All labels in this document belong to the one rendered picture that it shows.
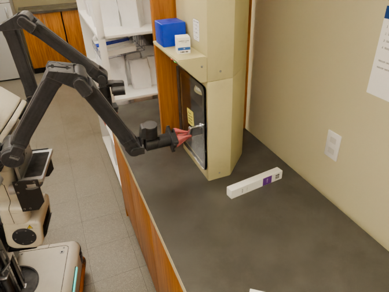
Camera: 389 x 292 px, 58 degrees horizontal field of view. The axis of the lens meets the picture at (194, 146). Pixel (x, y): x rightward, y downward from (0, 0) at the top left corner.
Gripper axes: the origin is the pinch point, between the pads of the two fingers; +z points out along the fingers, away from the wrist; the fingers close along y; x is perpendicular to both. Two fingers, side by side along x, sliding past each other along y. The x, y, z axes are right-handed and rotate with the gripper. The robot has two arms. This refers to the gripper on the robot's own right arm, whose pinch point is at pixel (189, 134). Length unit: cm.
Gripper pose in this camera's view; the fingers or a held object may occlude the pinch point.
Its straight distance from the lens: 151.7
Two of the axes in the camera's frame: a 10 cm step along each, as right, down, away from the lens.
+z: 9.2, -2.2, 3.1
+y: -3.4, -8.5, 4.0
